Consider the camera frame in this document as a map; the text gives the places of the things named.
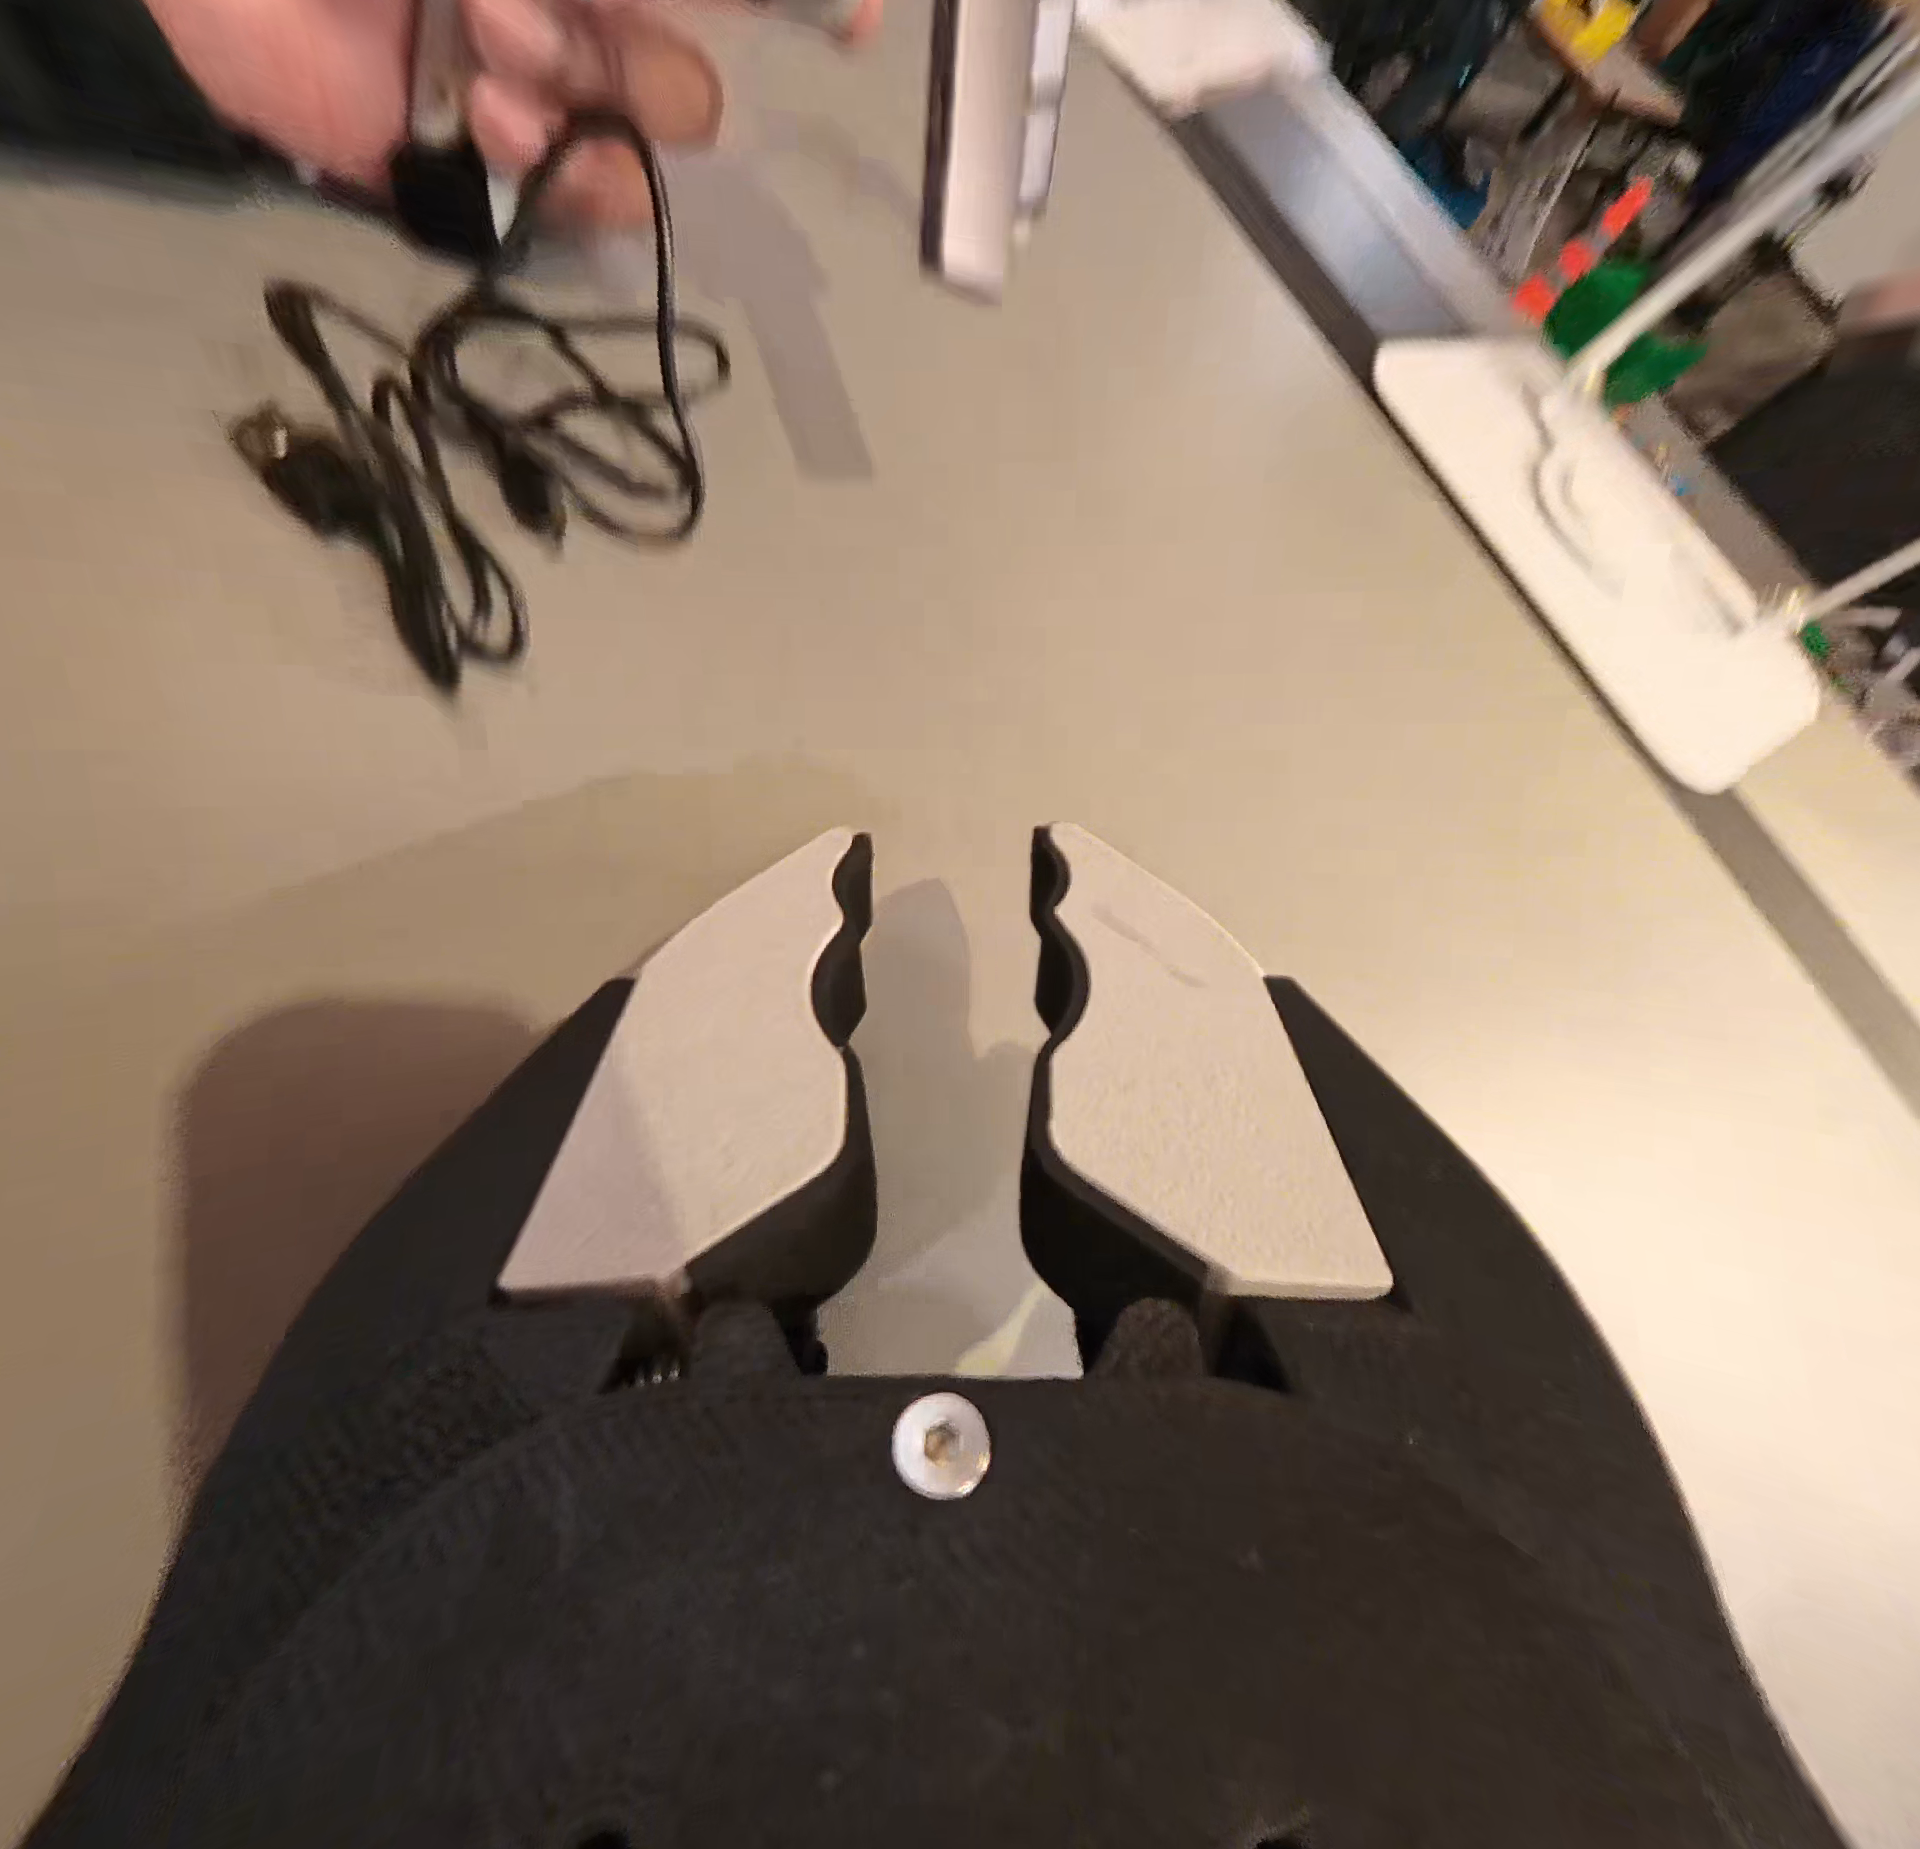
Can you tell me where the person's left forearm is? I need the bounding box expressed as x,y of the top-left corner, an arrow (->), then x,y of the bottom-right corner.
0,0 -> 295,183

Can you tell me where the white lamp base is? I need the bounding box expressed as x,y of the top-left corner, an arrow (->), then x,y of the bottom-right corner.
1371,20 -> 1920,796

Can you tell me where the white flat device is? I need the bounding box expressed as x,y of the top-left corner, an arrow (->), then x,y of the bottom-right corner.
918,0 -> 1076,305

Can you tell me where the white paper box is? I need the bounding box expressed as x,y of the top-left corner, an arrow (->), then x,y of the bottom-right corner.
1072,0 -> 1331,119

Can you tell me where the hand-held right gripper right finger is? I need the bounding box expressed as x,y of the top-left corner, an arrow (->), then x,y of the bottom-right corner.
1016,821 -> 1393,1378

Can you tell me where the black usb-c cable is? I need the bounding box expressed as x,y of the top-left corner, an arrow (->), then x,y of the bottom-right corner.
224,109 -> 737,699

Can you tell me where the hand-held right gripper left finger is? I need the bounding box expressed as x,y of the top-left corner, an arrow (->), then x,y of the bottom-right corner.
496,824 -> 878,1378

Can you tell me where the person's left hand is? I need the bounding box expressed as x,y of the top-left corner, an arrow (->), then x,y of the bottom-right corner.
112,0 -> 729,230

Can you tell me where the green and red toy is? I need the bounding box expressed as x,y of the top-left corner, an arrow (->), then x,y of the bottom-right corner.
1505,180 -> 1713,411

